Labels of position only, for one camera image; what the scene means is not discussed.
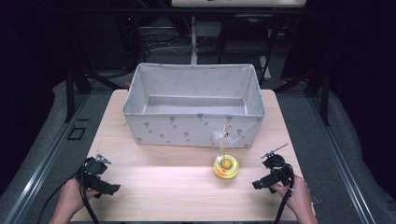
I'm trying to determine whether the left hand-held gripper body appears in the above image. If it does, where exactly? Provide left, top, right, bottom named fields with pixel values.
left=77, top=153, right=112, bottom=190

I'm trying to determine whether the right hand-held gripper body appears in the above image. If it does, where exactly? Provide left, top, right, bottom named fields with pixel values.
left=261, top=143, right=295, bottom=188

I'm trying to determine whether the yellow round feather cat toy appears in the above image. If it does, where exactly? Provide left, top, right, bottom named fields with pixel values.
left=212, top=124, right=241, bottom=180

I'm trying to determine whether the grey heart print fabric box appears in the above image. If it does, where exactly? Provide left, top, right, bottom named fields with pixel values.
left=122, top=63, right=267, bottom=149

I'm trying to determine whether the person's right hand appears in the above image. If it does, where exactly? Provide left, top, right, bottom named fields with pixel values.
left=271, top=174, right=312, bottom=217

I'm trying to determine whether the person's left hand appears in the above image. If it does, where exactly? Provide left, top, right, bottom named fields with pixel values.
left=56, top=176, right=101, bottom=219

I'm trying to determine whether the black tape square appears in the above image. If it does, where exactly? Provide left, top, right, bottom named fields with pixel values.
left=66, top=125, right=88, bottom=141

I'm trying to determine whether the black metal stand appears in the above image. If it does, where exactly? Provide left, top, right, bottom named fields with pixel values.
left=63, top=60, right=125, bottom=124
left=273, top=65, right=332, bottom=127

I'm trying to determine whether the black chair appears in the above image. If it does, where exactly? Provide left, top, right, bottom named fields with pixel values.
left=217, top=12, right=278, bottom=80

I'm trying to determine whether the black power strip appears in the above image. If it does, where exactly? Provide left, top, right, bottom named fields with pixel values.
left=118, top=15, right=143, bottom=64

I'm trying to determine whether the white table leg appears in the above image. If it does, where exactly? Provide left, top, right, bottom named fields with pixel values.
left=190, top=15, right=200, bottom=65

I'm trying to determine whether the white background table top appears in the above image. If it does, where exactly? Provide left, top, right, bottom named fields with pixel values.
left=171, top=0, right=307, bottom=8

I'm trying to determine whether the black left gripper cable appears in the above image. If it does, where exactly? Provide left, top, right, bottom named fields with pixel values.
left=36, top=157, right=101, bottom=224

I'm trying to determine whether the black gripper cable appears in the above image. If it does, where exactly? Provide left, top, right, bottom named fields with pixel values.
left=273, top=164, right=296, bottom=224
left=36, top=157, right=101, bottom=224

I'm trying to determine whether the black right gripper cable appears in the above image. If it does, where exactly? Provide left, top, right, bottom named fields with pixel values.
left=273, top=164, right=296, bottom=224

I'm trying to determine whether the metal floor rail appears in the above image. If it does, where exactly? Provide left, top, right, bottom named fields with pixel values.
left=306, top=92, right=378, bottom=224
left=2, top=92, right=92, bottom=224

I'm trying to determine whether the white floor cable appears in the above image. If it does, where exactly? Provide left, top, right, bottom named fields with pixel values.
left=148, top=36, right=208, bottom=56

